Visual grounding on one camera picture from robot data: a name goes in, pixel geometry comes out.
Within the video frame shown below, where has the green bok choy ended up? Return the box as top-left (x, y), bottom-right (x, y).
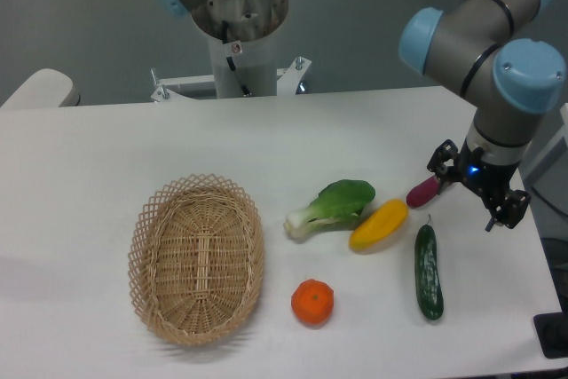
top-left (283, 179), bottom-right (376, 241)

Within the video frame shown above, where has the oval wicker basket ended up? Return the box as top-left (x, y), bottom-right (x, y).
top-left (128, 174), bottom-right (264, 346)

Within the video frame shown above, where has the purple sweet potato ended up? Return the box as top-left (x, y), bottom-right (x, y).
top-left (406, 176), bottom-right (438, 209)

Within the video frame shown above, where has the yellow mango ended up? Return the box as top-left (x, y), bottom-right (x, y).
top-left (349, 199), bottom-right (408, 251)

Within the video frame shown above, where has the white chair armrest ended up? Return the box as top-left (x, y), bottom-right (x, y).
top-left (1, 68), bottom-right (81, 111)

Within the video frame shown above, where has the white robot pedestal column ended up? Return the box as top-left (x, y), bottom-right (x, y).
top-left (190, 0), bottom-right (290, 99)

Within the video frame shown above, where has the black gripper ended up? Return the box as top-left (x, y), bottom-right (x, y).
top-left (427, 139), bottom-right (531, 232)

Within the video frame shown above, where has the dark green cucumber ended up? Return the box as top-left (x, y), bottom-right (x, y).
top-left (414, 217), bottom-right (445, 321)

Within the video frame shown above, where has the white pedestal base frame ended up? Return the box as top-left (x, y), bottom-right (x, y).
top-left (150, 56), bottom-right (312, 103)

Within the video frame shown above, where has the orange tangerine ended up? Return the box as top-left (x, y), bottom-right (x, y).
top-left (291, 279), bottom-right (335, 326)

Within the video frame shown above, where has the black device at table edge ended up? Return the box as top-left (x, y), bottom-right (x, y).
top-left (533, 312), bottom-right (567, 359)

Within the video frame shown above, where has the black pedestal cable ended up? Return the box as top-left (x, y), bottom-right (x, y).
top-left (220, 19), bottom-right (253, 99)

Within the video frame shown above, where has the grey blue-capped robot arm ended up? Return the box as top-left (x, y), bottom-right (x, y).
top-left (158, 0), bottom-right (567, 228)

